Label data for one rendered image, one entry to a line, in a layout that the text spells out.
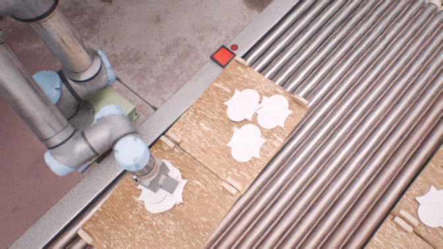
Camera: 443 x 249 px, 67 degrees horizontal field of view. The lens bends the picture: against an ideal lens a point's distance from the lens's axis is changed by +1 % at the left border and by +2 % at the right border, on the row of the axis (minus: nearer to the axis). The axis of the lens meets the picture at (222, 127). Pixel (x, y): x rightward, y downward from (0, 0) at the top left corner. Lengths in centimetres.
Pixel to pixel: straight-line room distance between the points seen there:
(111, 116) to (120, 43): 182
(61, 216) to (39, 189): 116
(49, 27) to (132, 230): 64
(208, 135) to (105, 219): 44
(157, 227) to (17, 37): 224
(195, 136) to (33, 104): 55
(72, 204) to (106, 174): 14
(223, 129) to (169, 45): 148
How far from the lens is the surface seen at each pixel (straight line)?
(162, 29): 268
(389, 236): 120
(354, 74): 138
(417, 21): 162
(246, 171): 114
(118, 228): 117
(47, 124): 87
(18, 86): 86
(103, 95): 134
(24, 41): 302
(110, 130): 88
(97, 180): 125
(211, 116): 121
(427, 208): 125
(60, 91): 113
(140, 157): 82
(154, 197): 111
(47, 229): 129
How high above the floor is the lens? 204
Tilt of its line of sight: 68 degrees down
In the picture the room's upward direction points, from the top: 6 degrees counter-clockwise
